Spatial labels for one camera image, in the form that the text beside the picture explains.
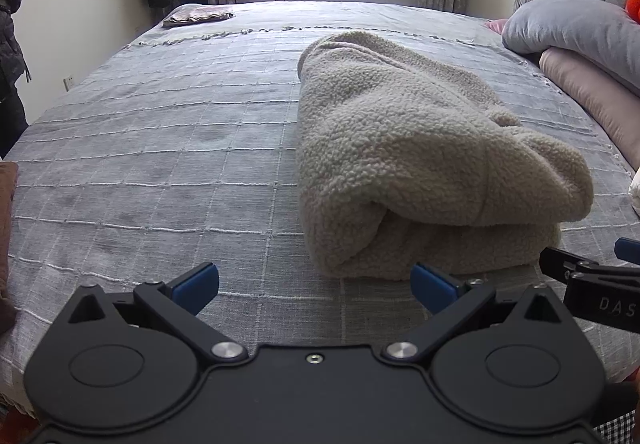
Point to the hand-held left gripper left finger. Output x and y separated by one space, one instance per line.
196 285

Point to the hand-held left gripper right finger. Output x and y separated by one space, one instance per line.
434 285

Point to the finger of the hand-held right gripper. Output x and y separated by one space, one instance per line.
562 261
629 250

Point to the cream fleece zip jacket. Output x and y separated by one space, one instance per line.
400 139

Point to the white knitted blanket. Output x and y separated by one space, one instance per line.
636 191

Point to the checked clothing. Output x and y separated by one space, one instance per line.
622 429

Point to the pink pillow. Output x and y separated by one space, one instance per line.
595 84

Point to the grey pillow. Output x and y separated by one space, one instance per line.
575 26

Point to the orange plush toy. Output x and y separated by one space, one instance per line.
634 8

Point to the small pink cushion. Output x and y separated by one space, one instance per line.
494 26

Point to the folded grey-brown cloth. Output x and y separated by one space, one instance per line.
197 15

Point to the person in black jacket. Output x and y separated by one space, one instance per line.
11 49

